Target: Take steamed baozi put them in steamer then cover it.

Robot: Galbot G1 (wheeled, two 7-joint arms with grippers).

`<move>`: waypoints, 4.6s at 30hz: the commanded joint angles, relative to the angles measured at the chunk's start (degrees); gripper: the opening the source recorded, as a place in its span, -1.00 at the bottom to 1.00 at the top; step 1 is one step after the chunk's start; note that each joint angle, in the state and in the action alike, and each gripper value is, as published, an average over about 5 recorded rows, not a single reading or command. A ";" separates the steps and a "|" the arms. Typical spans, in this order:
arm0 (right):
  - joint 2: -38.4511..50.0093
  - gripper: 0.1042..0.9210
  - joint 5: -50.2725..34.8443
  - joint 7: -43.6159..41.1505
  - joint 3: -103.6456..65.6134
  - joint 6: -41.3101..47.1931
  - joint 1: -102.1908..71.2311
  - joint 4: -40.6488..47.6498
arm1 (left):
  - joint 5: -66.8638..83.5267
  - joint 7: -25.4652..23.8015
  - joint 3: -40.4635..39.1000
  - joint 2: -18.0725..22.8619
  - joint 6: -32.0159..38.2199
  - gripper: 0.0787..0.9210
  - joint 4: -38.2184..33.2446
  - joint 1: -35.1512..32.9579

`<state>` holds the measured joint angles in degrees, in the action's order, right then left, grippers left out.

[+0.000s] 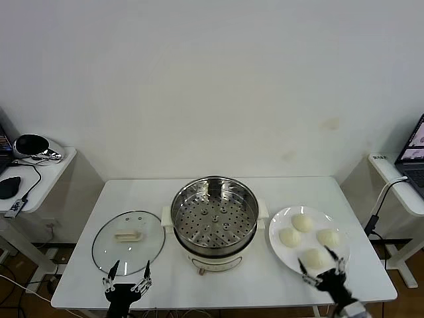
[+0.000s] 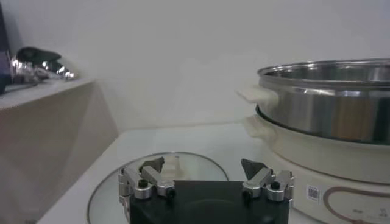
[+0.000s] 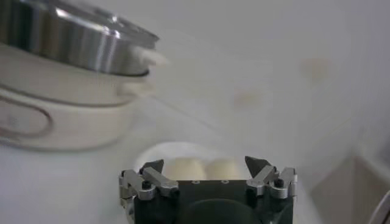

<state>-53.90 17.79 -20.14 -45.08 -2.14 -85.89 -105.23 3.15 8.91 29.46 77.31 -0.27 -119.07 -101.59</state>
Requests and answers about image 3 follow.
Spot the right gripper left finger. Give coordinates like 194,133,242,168
118,158,180,201

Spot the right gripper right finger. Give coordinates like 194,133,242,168
245,155,298,200

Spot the white steamed baozi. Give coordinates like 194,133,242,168
166,157,208,181

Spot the perforated steel steamer basket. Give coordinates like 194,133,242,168
0,0,170,77

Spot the round white plate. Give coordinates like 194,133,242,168
133,141,293,183

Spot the cream electric cooker base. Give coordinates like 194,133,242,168
0,42,157,152

